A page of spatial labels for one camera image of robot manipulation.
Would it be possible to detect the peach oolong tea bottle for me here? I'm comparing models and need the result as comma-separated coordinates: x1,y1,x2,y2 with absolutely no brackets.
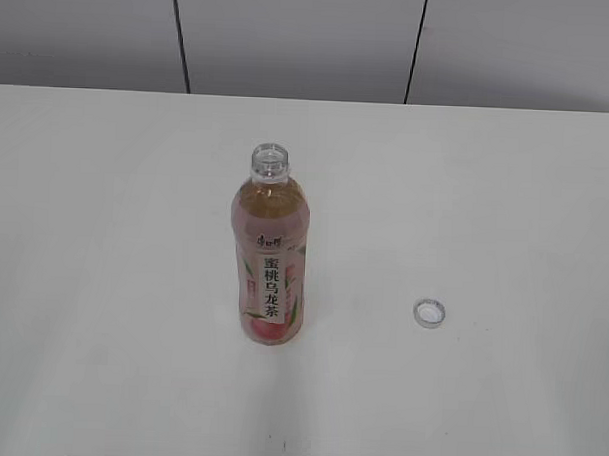
231,143,310,345

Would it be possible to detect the white bottle cap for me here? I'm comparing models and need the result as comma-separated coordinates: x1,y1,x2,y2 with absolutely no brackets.
413,297,447,330

